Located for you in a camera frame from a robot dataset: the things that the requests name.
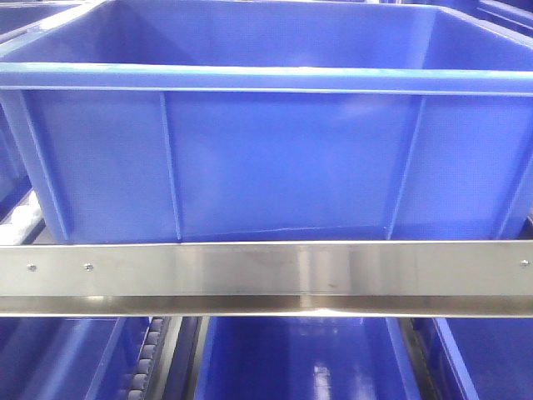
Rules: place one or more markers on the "large blue plastic box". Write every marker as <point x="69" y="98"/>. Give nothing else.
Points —
<point x="199" y="121"/>

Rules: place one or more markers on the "blue box lower centre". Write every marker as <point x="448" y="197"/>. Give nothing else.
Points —
<point x="305" y="358"/>

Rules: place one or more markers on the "blue box lower right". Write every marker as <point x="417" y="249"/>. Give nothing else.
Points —
<point x="478" y="358"/>

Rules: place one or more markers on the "blue box lower left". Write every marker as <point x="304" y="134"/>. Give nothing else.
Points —
<point x="69" y="357"/>

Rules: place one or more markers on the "lower shelf roller track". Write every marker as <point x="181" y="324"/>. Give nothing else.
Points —
<point x="145" y="376"/>

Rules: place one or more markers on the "steel shelf front rail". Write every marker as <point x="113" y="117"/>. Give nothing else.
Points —
<point x="471" y="279"/>

